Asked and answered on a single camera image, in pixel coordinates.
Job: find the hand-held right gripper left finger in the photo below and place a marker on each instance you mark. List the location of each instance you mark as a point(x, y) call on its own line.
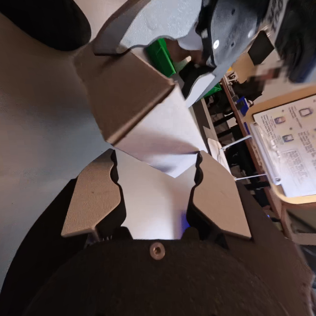
point(93, 197)

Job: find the green plastic bin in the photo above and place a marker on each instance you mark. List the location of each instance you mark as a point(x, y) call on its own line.
point(160, 59)

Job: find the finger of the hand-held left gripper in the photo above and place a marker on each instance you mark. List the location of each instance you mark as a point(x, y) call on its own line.
point(202, 84)
point(160, 17)

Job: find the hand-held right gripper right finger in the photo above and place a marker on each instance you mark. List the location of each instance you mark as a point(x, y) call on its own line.
point(219, 197)

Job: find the small blue bin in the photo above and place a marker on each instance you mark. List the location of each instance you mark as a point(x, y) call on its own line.
point(243, 106)

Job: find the wooden instruction board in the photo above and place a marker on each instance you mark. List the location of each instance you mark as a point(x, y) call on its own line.
point(296, 148)

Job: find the white board stand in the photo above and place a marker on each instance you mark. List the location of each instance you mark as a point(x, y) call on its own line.
point(217, 148)

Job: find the white cardboard mailer box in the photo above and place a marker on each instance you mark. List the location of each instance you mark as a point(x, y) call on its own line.
point(123, 93)

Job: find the grey desk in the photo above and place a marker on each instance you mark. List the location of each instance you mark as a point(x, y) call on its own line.
point(37, 123)

